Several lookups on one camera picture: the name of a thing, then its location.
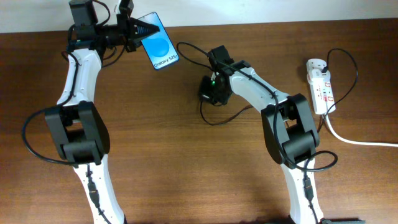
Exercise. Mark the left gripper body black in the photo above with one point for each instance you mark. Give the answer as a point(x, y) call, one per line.
point(117, 35)

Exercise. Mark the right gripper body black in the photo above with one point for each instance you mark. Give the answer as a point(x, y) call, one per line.
point(211, 88)

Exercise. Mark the blue Samsung Galaxy smartphone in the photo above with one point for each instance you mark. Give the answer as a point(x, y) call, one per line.
point(159, 47)

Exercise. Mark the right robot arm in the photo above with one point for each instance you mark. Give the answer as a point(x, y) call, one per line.
point(289, 131)

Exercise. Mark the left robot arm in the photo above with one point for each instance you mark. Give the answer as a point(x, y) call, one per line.
point(80, 135)

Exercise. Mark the white USB charger adapter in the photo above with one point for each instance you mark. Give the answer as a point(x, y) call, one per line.
point(315, 71)

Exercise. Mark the white power strip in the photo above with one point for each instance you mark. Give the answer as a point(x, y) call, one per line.
point(322, 95)

